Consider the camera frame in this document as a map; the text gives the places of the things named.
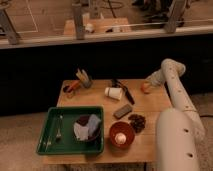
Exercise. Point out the white egg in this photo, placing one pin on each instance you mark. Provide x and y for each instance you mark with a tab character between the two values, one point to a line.
120	138

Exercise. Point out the black handled knife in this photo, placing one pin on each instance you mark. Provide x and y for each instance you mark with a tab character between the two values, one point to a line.
116	83

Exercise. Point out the red bowl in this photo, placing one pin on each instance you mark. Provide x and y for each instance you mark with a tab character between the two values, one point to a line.
126	129

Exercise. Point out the bunch of dark grapes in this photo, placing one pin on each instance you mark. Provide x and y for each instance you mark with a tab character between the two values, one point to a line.
137	122

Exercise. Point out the silver fork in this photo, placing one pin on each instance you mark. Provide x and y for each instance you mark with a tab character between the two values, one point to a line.
58	135

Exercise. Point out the blue grey cloth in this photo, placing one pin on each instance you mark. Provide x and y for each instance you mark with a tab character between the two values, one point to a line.
87	127

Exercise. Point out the grey sponge block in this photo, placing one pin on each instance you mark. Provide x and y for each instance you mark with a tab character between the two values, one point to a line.
122	111

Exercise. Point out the orange-red apple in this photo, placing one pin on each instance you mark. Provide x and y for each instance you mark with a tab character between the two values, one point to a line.
145	87

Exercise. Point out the green plastic tray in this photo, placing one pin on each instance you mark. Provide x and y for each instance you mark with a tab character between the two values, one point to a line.
69	144

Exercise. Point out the orange handled scissors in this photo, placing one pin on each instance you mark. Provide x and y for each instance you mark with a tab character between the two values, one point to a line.
70	89

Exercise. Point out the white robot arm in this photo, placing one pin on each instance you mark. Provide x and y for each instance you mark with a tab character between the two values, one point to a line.
178	127

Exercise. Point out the white paper cup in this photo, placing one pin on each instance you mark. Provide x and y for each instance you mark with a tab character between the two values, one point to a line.
112	92

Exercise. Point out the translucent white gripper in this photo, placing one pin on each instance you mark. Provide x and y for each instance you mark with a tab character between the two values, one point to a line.
156	78

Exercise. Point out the dark bowl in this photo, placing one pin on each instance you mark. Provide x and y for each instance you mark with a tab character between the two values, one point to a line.
87	128

